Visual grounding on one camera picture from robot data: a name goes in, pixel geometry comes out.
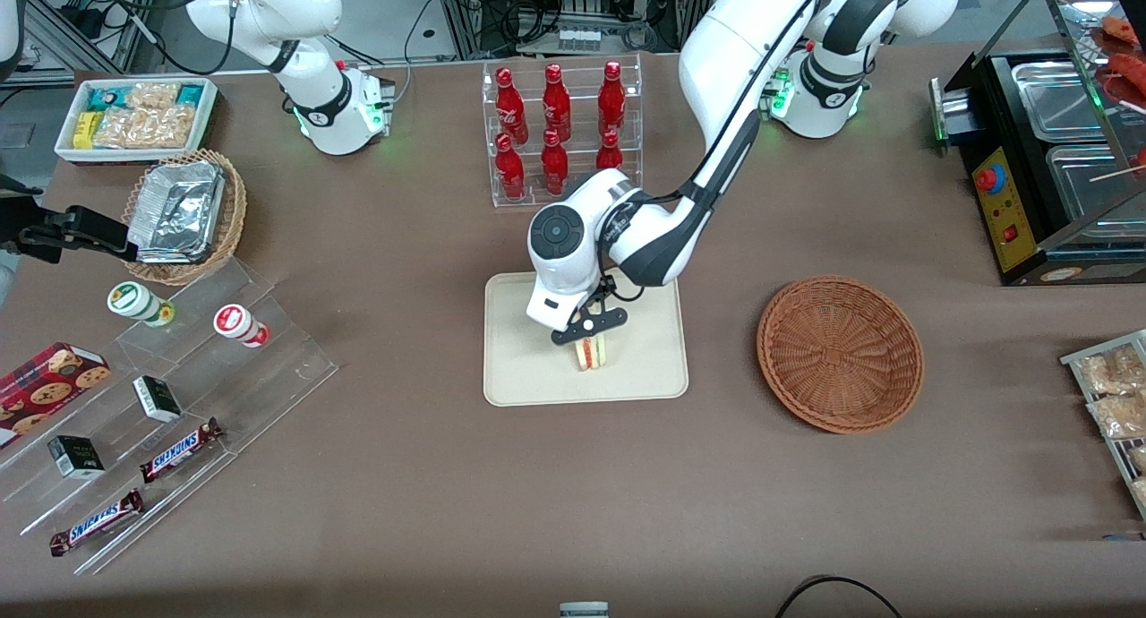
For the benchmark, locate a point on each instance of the triangle sandwich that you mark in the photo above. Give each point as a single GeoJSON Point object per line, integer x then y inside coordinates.
{"type": "Point", "coordinates": [591, 358]}

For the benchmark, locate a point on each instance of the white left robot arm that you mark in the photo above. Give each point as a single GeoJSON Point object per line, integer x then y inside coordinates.
{"type": "Point", "coordinates": [743, 54]}

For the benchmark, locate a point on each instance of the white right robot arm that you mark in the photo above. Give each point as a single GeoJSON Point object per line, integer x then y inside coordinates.
{"type": "Point", "coordinates": [331, 107]}

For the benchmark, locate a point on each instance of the beige plastic serving tray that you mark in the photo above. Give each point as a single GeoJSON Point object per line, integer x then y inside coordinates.
{"type": "Point", "coordinates": [519, 367]}

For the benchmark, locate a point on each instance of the light wicker basket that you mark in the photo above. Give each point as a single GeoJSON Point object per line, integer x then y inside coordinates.
{"type": "Point", "coordinates": [235, 206]}

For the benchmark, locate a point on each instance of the round brown wicker basket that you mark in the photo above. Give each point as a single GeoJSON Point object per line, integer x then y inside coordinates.
{"type": "Point", "coordinates": [840, 354]}

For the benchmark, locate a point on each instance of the green lid cup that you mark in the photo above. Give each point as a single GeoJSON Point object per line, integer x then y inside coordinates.
{"type": "Point", "coordinates": [134, 300]}

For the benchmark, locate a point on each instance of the white rectangular snack bin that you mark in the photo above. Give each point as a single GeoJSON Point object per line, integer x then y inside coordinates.
{"type": "Point", "coordinates": [67, 152]}

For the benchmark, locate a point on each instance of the yellow snack packet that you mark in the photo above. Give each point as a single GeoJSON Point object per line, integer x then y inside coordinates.
{"type": "Point", "coordinates": [85, 127]}

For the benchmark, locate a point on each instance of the clear acrylic bottle rack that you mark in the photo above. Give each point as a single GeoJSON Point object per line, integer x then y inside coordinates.
{"type": "Point", "coordinates": [577, 193]}

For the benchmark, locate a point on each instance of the teal snack packet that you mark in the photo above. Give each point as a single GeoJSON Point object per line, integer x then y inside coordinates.
{"type": "Point", "coordinates": [190, 94]}
{"type": "Point", "coordinates": [103, 95]}

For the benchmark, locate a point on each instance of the red cola bottle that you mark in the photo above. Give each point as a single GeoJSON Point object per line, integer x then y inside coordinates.
{"type": "Point", "coordinates": [510, 107]}
{"type": "Point", "coordinates": [510, 175]}
{"type": "Point", "coordinates": [556, 107]}
{"type": "Point", "coordinates": [610, 157]}
{"type": "Point", "coordinates": [611, 103]}
{"type": "Point", "coordinates": [554, 166]}

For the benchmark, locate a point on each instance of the red tartan cookie box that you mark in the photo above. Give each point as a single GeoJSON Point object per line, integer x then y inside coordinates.
{"type": "Point", "coordinates": [45, 385]}

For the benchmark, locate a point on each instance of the red lid cup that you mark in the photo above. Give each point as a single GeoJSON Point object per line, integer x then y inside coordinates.
{"type": "Point", "coordinates": [237, 322]}

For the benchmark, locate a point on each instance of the small black box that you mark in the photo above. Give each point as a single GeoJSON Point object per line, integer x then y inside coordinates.
{"type": "Point", "coordinates": [76, 457]}
{"type": "Point", "coordinates": [157, 399]}

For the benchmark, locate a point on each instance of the clear acrylic stepped stand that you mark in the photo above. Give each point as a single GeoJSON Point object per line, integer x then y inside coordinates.
{"type": "Point", "coordinates": [269, 376]}

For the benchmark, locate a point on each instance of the snickers chocolate bar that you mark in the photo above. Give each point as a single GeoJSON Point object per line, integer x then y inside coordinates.
{"type": "Point", "coordinates": [97, 522]}
{"type": "Point", "coordinates": [179, 450]}

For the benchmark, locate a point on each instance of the white power strip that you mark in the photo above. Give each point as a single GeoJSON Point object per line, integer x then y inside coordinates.
{"type": "Point", "coordinates": [579, 38]}

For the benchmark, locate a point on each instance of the grey white device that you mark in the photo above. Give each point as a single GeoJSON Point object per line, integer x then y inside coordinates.
{"type": "Point", "coordinates": [584, 611]}

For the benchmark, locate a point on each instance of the black food warmer yellow panel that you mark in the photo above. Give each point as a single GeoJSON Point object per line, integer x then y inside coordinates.
{"type": "Point", "coordinates": [1007, 206]}

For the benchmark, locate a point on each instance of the steel warmer pan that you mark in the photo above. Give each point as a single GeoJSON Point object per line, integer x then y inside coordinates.
{"type": "Point", "coordinates": [1092, 188]}
{"type": "Point", "coordinates": [1056, 98]}

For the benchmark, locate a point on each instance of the orange fried snack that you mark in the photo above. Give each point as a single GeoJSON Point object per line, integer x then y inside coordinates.
{"type": "Point", "coordinates": [1121, 30]}

